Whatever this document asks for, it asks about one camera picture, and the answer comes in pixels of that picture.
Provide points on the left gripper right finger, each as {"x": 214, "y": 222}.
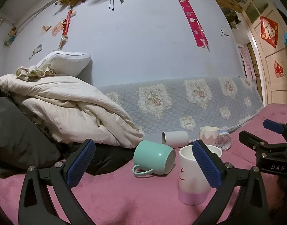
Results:
{"x": 250, "y": 206}

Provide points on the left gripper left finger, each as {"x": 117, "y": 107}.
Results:
{"x": 35, "y": 204}

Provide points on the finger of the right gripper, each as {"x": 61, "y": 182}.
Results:
{"x": 276, "y": 127}
{"x": 253, "y": 141}

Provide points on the white and purple mug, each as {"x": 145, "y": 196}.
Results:
{"x": 193, "y": 186}

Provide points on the clear glass blue-band cup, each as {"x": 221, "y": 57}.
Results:
{"x": 224, "y": 141}

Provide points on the plain white cup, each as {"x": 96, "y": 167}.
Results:
{"x": 176, "y": 139}

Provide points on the pink drip pattern mug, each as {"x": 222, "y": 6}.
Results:
{"x": 209, "y": 135}

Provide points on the red paper-cut door sticker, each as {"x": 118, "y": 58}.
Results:
{"x": 278, "y": 69}

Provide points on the dark grey blanket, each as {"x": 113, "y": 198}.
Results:
{"x": 22, "y": 144}

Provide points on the black glossy jacket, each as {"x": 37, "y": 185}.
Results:
{"x": 107, "y": 158}

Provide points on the blue quilted floral cover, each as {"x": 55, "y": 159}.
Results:
{"x": 187, "y": 104}

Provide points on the pink hanging cloth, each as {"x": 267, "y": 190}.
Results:
{"x": 247, "y": 62}

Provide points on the cream wooden door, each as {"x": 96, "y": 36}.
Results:
{"x": 274, "y": 90}

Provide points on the red fu diamond poster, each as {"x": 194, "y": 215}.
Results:
{"x": 269, "y": 31}

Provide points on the cream folded duvet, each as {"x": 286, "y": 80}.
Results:
{"x": 73, "y": 110}

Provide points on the mint green mug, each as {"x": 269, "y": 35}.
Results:
{"x": 153, "y": 158}

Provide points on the red height chart banner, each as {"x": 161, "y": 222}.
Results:
{"x": 194, "y": 24}

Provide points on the cream crumpled cloth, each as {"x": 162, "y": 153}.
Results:
{"x": 34, "y": 73}

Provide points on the white pillow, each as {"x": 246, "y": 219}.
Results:
{"x": 67, "y": 63}

